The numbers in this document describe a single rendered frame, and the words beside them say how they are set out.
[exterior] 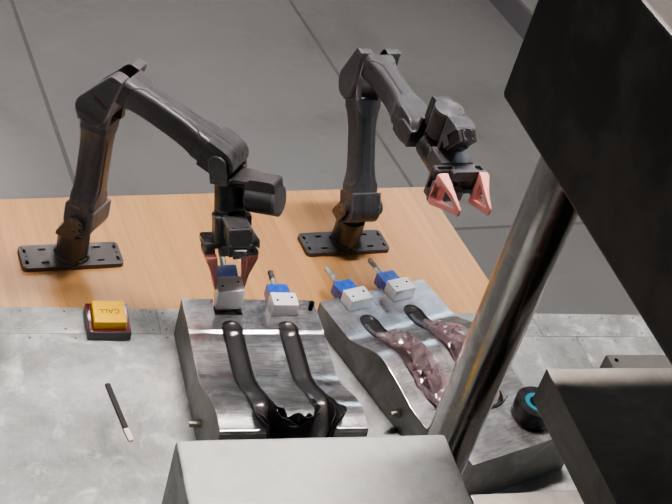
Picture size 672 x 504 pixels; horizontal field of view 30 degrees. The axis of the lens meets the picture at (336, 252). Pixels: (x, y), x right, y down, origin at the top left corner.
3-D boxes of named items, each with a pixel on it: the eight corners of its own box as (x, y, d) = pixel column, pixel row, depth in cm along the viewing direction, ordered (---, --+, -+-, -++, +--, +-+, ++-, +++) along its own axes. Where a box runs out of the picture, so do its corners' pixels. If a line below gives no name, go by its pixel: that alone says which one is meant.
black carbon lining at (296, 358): (216, 328, 230) (225, 290, 225) (298, 329, 236) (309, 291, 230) (252, 472, 205) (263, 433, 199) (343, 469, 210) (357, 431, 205)
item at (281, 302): (254, 280, 245) (260, 259, 242) (279, 281, 247) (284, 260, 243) (268, 325, 235) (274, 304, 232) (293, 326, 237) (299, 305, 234)
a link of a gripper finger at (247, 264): (258, 292, 228) (259, 244, 225) (220, 295, 226) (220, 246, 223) (251, 279, 234) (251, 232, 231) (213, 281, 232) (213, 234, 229)
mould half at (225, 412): (173, 333, 237) (185, 279, 229) (303, 334, 246) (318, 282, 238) (219, 546, 200) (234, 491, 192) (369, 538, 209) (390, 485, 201)
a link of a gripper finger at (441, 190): (489, 197, 220) (467, 165, 227) (454, 199, 217) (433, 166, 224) (477, 227, 225) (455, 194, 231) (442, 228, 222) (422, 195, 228)
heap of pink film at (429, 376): (365, 335, 241) (375, 305, 236) (436, 318, 250) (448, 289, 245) (439, 429, 225) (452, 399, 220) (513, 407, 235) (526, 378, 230)
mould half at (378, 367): (313, 322, 249) (326, 280, 243) (416, 298, 263) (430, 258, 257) (454, 506, 219) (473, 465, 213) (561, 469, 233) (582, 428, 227)
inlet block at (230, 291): (206, 257, 239) (208, 238, 235) (231, 255, 240) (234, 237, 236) (215, 310, 230) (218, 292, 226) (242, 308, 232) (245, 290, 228)
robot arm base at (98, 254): (129, 236, 244) (121, 214, 249) (26, 240, 236) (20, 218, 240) (124, 267, 249) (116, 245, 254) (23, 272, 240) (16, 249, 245)
